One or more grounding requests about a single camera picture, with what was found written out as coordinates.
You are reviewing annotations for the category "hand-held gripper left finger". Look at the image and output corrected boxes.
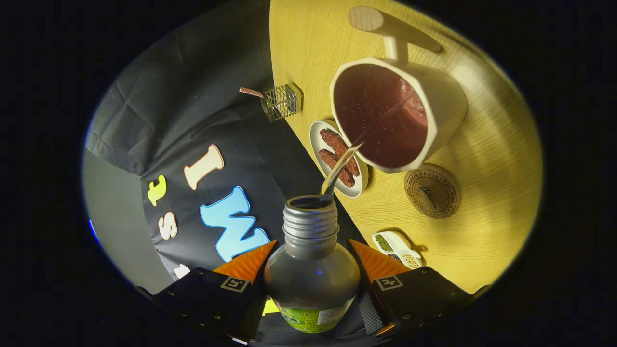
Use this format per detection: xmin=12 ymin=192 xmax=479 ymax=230
xmin=137 ymin=240 xmax=277 ymax=344

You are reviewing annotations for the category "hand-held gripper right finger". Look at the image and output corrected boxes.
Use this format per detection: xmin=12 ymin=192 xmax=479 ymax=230
xmin=348 ymin=239 xmax=490 ymax=340

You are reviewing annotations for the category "silver juice bottle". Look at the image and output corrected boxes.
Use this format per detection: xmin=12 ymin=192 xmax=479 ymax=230
xmin=263 ymin=195 xmax=361 ymax=334

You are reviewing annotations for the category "round cork coaster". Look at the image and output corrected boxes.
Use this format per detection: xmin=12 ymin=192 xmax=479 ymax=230
xmin=404 ymin=163 xmax=462 ymax=219

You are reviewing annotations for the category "cream cup with wooden handle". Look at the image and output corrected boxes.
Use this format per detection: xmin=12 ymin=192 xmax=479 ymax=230
xmin=330 ymin=6 xmax=468 ymax=174

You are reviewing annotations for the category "white divided dish with beans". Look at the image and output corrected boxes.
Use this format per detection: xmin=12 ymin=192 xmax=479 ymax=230
xmin=372 ymin=231 xmax=424 ymax=269

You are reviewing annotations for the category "brown meat slice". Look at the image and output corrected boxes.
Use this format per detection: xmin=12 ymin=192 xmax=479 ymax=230
xmin=318 ymin=149 xmax=356 ymax=188
xmin=320 ymin=128 xmax=361 ymax=177

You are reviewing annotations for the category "white round plate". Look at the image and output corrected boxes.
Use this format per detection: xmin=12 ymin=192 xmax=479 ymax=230
xmin=309 ymin=120 xmax=369 ymax=199

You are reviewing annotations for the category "black backdrop cloth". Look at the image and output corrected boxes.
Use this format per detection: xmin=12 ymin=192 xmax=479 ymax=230
xmin=84 ymin=0 xmax=381 ymax=347

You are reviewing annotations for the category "small wire basket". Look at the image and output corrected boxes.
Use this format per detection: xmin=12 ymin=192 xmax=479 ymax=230
xmin=261 ymin=83 xmax=304 ymax=122

